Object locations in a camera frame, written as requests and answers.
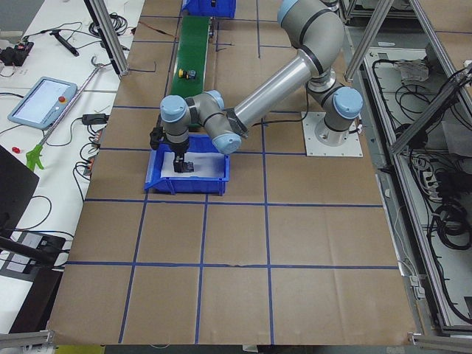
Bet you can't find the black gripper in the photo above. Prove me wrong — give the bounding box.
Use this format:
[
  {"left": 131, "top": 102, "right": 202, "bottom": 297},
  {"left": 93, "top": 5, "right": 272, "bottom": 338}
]
[{"left": 165, "top": 132, "right": 190, "bottom": 156}]

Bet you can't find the red mushroom push button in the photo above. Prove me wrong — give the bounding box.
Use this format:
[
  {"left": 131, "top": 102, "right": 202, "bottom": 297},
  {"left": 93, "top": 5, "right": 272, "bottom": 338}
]
[{"left": 173, "top": 161, "right": 195, "bottom": 173}]

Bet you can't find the yellow mushroom push button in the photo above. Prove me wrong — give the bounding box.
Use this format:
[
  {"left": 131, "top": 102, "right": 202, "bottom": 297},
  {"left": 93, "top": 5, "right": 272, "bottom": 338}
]
[{"left": 178, "top": 69, "right": 196, "bottom": 80}]

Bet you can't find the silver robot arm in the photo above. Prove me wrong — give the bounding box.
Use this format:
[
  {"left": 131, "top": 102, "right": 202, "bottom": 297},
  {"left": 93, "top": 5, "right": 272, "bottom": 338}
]
[{"left": 150, "top": 0, "right": 363, "bottom": 159}]

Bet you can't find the white foam pad left bin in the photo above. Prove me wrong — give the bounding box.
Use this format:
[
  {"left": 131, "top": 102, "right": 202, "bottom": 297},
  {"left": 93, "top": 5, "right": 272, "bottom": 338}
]
[{"left": 161, "top": 152, "right": 225, "bottom": 178}]

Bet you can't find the black power adapter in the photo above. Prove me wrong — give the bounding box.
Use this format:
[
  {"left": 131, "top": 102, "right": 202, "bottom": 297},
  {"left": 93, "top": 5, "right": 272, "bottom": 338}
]
[{"left": 81, "top": 113, "right": 109, "bottom": 125}]

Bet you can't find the green conveyor belt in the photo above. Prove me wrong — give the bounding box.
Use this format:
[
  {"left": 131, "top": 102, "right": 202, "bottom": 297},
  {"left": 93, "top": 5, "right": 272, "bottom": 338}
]
[{"left": 170, "top": 15, "right": 210, "bottom": 97}]

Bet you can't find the reacher grabber tool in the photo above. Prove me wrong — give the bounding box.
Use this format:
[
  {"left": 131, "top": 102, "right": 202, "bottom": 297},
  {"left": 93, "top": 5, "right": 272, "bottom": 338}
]
[{"left": 26, "top": 55, "right": 106, "bottom": 172}]

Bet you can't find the teach pendant tablet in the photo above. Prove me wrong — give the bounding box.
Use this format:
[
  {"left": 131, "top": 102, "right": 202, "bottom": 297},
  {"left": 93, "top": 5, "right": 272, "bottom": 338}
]
[{"left": 7, "top": 77, "right": 77, "bottom": 130}]

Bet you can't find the right blue plastic bin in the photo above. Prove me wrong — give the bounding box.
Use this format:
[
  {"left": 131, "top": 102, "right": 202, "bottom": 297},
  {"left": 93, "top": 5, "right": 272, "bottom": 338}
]
[{"left": 181, "top": 0, "right": 237, "bottom": 18}]

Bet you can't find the black flat tool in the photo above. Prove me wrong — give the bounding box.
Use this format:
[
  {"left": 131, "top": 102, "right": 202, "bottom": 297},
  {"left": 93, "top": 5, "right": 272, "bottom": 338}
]
[{"left": 50, "top": 29, "right": 80, "bottom": 57}]

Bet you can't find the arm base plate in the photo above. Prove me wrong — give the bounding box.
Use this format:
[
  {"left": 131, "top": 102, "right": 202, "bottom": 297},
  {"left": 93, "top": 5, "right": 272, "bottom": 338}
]
[{"left": 302, "top": 112, "right": 364, "bottom": 158}]

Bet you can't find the aluminium frame post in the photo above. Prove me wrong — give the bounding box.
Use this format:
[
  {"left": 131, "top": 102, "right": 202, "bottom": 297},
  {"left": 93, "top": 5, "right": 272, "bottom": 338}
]
[{"left": 84, "top": 0, "right": 129, "bottom": 77}]

